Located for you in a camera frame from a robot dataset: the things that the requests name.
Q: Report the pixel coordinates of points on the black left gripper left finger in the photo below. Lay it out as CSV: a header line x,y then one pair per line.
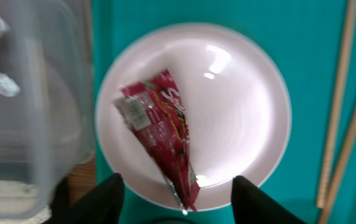
x,y
102,205

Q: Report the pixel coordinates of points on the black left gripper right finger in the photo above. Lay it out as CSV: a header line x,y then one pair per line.
x,y
251,205

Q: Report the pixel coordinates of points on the white rice grains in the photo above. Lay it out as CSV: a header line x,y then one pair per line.
x,y
19,203

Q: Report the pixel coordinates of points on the red snack wrapper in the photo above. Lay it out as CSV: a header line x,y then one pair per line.
x,y
153,111

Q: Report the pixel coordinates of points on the clear plastic waste bin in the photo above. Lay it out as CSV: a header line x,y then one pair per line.
x,y
47,128

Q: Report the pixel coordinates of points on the black plastic tray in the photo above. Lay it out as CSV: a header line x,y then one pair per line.
x,y
61,200

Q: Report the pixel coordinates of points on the pink round plate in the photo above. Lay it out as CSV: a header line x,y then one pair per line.
x,y
236,100

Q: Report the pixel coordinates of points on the right wooden chopstick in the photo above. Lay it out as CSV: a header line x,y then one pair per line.
x,y
339,170

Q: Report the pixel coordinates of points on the wooden chopstick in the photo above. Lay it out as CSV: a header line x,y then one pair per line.
x,y
339,170
337,99

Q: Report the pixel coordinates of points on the teal plastic tray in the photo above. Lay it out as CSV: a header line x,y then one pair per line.
x,y
303,38

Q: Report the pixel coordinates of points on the left wooden chopstick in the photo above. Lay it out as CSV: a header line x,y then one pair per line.
x,y
337,99

